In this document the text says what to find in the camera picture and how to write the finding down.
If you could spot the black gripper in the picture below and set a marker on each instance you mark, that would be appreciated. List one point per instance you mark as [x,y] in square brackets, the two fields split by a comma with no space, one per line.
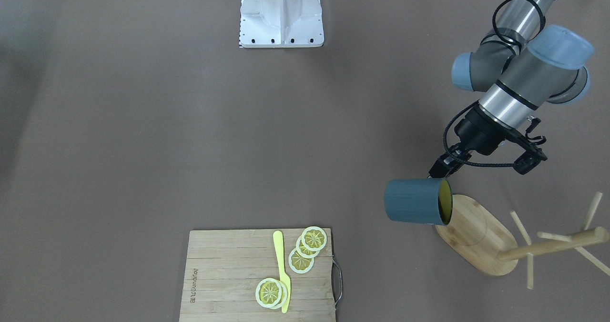
[478,131]

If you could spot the dark teal cup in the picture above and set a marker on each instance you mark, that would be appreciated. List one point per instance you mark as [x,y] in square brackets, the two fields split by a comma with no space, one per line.
[426,201]

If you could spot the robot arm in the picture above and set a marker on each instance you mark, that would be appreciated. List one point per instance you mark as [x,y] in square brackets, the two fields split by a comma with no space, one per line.
[519,65]

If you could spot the wooden cup rack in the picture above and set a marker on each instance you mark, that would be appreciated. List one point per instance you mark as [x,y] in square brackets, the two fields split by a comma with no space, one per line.
[476,235]

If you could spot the lemon slice stack top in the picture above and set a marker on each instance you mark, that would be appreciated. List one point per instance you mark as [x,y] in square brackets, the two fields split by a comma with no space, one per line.
[314,238]

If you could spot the lemon slice stack middle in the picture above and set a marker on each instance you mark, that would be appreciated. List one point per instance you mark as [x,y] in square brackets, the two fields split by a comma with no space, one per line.
[303,251]

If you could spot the yellow plastic knife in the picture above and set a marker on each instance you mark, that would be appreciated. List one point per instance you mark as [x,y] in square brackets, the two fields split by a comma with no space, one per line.
[278,242]

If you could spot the lemon slice under front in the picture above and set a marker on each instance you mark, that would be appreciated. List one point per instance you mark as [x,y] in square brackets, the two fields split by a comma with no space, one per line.
[284,296]

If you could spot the bamboo cutting board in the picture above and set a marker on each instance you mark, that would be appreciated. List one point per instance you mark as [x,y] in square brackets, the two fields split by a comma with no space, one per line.
[224,267]

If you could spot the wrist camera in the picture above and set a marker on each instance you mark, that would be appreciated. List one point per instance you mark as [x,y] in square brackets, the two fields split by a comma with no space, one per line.
[533,154]

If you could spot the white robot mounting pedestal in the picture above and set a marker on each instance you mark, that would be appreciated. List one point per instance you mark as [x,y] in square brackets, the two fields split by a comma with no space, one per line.
[281,24]

